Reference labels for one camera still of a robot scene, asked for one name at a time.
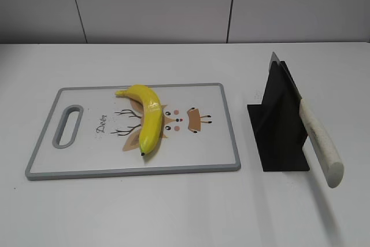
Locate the white cutting board grey rim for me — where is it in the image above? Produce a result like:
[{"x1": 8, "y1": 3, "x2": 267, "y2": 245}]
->
[{"x1": 25, "y1": 83, "x2": 241, "y2": 180}]

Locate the black knife stand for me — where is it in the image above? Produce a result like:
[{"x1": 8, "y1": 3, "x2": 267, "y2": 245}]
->
[{"x1": 247, "y1": 60, "x2": 309, "y2": 172}]

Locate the yellow plastic banana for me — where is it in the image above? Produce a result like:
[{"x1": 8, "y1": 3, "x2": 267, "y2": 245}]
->
[{"x1": 115, "y1": 84, "x2": 163, "y2": 156}]

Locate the white-handled kitchen knife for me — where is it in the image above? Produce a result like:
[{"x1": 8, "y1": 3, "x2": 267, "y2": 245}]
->
[{"x1": 269, "y1": 53, "x2": 345, "y2": 189}]

